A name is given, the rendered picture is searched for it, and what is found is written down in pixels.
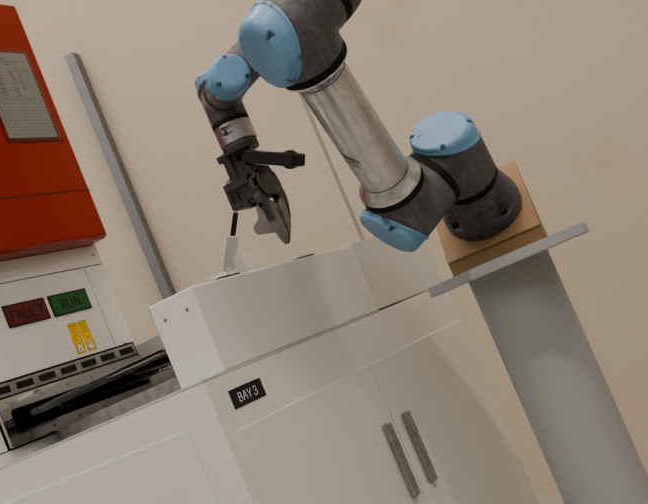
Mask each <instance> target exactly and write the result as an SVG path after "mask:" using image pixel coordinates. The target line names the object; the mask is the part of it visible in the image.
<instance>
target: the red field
mask: <svg viewBox="0 0 648 504"><path fill-rule="evenodd" d="M4 310H5V312H6V315H7V317H8V320H9V322H10V325H11V326H13V325H17V324H21V323H25V322H29V321H33V320H37V319H41V318H45V317H49V314H48V311H47V309H46V306H45V304H44V301H43V299H41V300H36V301H32V302H28V303H23V304H19V305H14V306H10V307H5V308H4Z"/></svg>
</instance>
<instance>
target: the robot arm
mask: <svg viewBox="0 0 648 504"><path fill-rule="evenodd" d="M361 1H362V0H260V1H258V2H256V3H255V4H254V5H253V6H252V8H251V9H250V12H249V13H248V15H247V16H246V17H245V18H244V19H243V21H242V22H241V24H240V27H239V31H238V41H237V42H236V43H235V44H234V45H233V46H232V47H231V48H230V49H229V51H228V52H227V53H226V54H225V55H222V56H220V57H218V58H217V59H216V60H215V61H214V62H213V63H212V65H211V66H210V68H209V70H206V71H204V72H203V73H201V74H200V75H199V76H198V77H196V79H195V81H194V85H195V88H196V91H197V96H198V98H199V100H200V101H201V103H202V106H203V108H204V111H205V113H206V115H207V118H208V120H209V123H210V125H211V127H212V130H213V132H214V134H215V137H216V139H217V141H218V144H219V146H220V149H221V150H222V151H223V155H221V156H220V157H218V158H216V159H217V162H218V164H219V165H222V164H224V167H225V169H226V171H227V174H228V176H229V180H230V181H231V182H230V181H229V180H228V181H229V183H228V184H227V182H228V181H227V182H226V185H225V186H223V189H224V191H225V193H226V196H227V198H228V201H229V203H230V205H231V208H232V210H233V211H240V210H246V209H252V208H254V207H256V211H257V214H258V220H257V222H256V223H255V225H254V231H255V233H256V234H258V235H262V234H269V233H276V234H277V236H278V237H279V238H280V240H281V241H282V242H283V243H284V244H289V243H290V238H291V218H290V217H291V213H290V207H289V202H288V199H287V196H286V194H285V192H284V190H283V188H282V185H281V183H280V181H279V179H278V177H277V176H276V174H275V172H274V171H272V170H271V168H270V166H268V165H276V166H283V167H285V168H286V169H294V168H297V167H301V166H304V165H305V154H303V153H298V152H296V151H294V150H286V151H284V152H277V151H264V150H255V149H256V148H257V147H259V142H258V140H257V138H256V137H257V134H256V132H255V130H254V127H253V125H252V122H251V120H250V118H249V116H248V113H247V111H246V108H245V106H244V104H243V101H242V99H243V97H244V95H245V93H246V92H247V91H248V90H249V88H250V87H251V86H252V85H253V84H254V83H255V82H256V81H257V80H258V78H259V77H261V78H263V79H264V80H265V81H266V82H268V83H269V84H271V85H273V86H275V87H278V88H285V89H287V90H289V91H292V92H299V93H300V95H301V96H302V98H303V99H304V101H305V102H306V103H307V105H308V106H309V108H310V109H311V111H312V112H313V114H314V115H315V117H316V118H317V120H318V121H319V123H320V124H321V126H322V127H323V129H324V130H325V132H326V133H327V135H328V136H329V137H330V139H331V140H332V142H333V143H334V145H335V146H336V148H337V149H338V151H339V152H340V154H341V155H342V157H343V158H344V160H345V161H346V163H347V164H348V166H349V167H350V169H351V170H352V172H353V173H354V174H355V176H356V177H357V179H358V180H359V182H360V186H359V197H360V199H361V201H362V202H363V204H364V205H365V207H366V209H365V210H363V211H362V212H361V213H362V214H361V215H360V222H361V224H362V225H363V226H364V227H365V228H366V229H367V230H368V231H369V232H370V233H371V234H373V235H374V236H375V237H377V238H378V239H379V240H381V241H382V242H384V243H386V244H388V245H389V246H391V247H393V248H395V249H398V250H400V251H404V252H414V251H416V250H417V249H418V248H419V247H420V246H421V245H422V244H423V242H424V241H425V240H427V239H428V238H429V237H428V236H429V235H430V234H431V232H432V231H433V230H434V229H435V227H436V226H437V225H438V224H439V222H440V221H441V220H442V218H443V220H444V223H445V225H446V226H447V228H448V230H449V231H450V232H451V234H453V235H454V236H455V237H457V238H459V239H461V240H465V241H480V240H485V239H488V238H491V237H494V236H496V235H498V234H499V233H501V232H502V231H504V230H505V229H506V228H508V227H509V226H510V225H511V224H512V223H513V222H514V220H515V219H516V217H517V216H518V214H519V212H520V209H521V204H522V198H521V194H520V192H519V190H518V188H517V186H516V184H515V182H514V181H513V180H512V179H511V178H510V177H508V176H507V175H506V174H505V173H504V172H502V171H501V170H500V169H499V168H497V167H496V165H495V163H494V161H493V159H492V157H491V155H490V153H489V151H488V149H487V147H486V145H485V143H484V141H483V139H482V137H481V132H480V130H479V129H478V128H477V127H476V125H475V124H474V122H473V120H472V119H471V118H470V117H469V116H468V115H466V114H464V113H462V112H458V111H443V112H440V113H437V114H433V115H430V116H428V117H426V118H425V119H423V120H422V121H420V122H419V123H418V124H417V125H416V126H415V127H414V128H413V130H412V131H411V134H410V137H409V138H410V147H411V149H412V150H413V151H412V152H411V153H410V155H409V156H403V154H402V153H401V151H400V150H399V148H398V146H397V145H396V143H395V142H394V140H393V138H392V137H391V135H390V133H389V132H388V130H387V129H386V127H385V125H384V124H383V122H382V120H381V119H380V117H379V116H378V114H377V112H376V111H375V109H374V107H373V106H372V104H371V103H370V101H369V99H368V98H367V96H366V95H365V93H364V91H363V90H362V88H361V86H360V85H359V83H358V82H357V80H356V78H355V77H354V75H353V73H352V72H351V70H350V69H349V67H348V65H347V64H346V62H345V60H346V57H347V53H348V49H347V45H346V43H345V42H344V40H343V38H342V36H341V35H340V33H339V30H340V29H341V28H342V27H343V26H344V24H345V23H346V22H347V21H348V20H349V19H350V17H351V16H352V15H353V14H354V12H355V11H356V10H357V8H358V7H359V5H360V3H361ZM260 164H264V165H260ZM270 198H273V200H274V201H272V200H270ZM231 201H232V202H231Z"/></svg>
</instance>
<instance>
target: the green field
mask: <svg viewBox="0 0 648 504"><path fill-rule="evenodd" d="M50 301H51V303H52V306H53V308H54V311H55V313H56V315H57V314H61V313H65V312H69V311H73V310H77V309H81V308H85V307H89V306H90V303H89V301H88V298H87V296H86V293H85V291H84V290H81V291H76V292H72V293H67V294H63V295H59V296H54V297H50Z"/></svg>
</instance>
